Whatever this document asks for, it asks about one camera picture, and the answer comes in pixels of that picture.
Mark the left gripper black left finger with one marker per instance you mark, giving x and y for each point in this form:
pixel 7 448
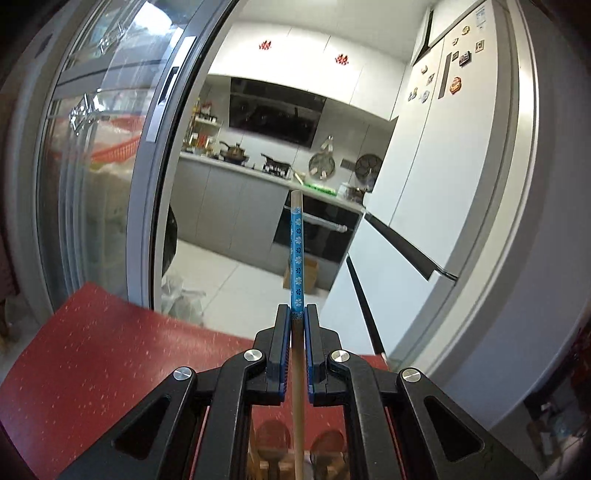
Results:
pixel 194 425

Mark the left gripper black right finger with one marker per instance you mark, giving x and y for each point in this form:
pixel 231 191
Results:
pixel 400 425

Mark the dark brown spoon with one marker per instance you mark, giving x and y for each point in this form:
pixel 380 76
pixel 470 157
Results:
pixel 273 444
pixel 327 456

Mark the blue patterned wooden chopstick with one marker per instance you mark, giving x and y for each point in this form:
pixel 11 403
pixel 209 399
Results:
pixel 297 326

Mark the white refrigerator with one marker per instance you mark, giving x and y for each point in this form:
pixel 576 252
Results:
pixel 429 204

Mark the black built-in oven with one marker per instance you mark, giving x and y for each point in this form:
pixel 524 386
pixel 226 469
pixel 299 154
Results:
pixel 328 229

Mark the green item on counter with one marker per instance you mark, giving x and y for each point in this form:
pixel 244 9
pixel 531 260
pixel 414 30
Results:
pixel 323 189

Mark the dark round hanging pan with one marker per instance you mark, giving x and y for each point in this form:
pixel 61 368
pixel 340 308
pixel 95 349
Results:
pixel 367 170

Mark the round metal steamer rack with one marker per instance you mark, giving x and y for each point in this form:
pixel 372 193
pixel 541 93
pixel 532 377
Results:
pixel 322 164

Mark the black wok on stove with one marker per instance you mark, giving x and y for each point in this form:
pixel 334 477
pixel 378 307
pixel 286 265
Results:
pixel 233 154

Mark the black range hood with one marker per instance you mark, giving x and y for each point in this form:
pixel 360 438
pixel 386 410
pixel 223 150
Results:
pixel 283 113

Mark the glass sliding door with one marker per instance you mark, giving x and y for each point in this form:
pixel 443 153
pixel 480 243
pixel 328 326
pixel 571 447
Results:
pixel 93 143

